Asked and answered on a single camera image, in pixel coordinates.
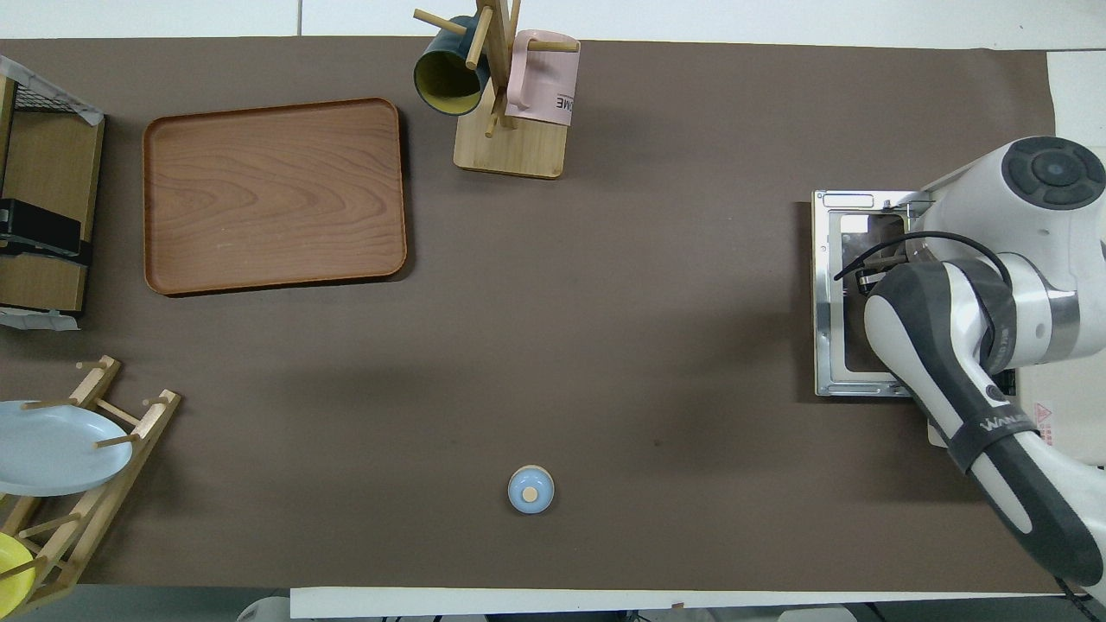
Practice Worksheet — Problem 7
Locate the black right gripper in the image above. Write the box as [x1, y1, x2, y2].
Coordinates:
[855, 264, 905, 300]

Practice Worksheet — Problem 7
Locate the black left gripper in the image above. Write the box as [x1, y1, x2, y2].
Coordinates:
[0, 199, 93, 265]

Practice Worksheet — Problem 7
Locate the wooden two-level shelf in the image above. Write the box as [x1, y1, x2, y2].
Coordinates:
[0, 73, 106, 316]

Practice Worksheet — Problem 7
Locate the light blue plate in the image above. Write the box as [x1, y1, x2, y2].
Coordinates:
[0, 400, 134, 498]

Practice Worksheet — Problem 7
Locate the brown wooden tray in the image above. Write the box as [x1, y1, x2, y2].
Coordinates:
[143, 97, 408, 296]

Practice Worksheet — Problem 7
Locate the wooden plate rack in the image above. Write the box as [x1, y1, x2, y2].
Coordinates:
[0, 356, 182, 619]

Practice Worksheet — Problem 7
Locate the brown table mat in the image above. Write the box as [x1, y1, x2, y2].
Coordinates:
[0, 36, 1060, 597]

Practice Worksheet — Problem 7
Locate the yellow plate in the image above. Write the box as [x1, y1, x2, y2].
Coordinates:
[0, 532, 37, 611]

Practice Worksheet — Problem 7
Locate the wooden mug tree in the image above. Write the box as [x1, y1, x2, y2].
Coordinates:
[413, 0, 582, 180]

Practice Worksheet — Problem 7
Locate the pink mug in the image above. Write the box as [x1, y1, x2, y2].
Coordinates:
[505, 30, 582, 128]

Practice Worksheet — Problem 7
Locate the blue call bell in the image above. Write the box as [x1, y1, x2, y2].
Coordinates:
[507, 465, 555, 517]

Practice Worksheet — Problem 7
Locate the dark blue mug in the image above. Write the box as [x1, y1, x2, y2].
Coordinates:
[413, 16, 492, 117]

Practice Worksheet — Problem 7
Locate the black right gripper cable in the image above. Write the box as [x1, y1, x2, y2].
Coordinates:
[834, 231, 1016, 282]

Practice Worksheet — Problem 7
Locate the black wire basket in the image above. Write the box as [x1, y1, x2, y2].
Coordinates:
[0, 76, 92, 115]

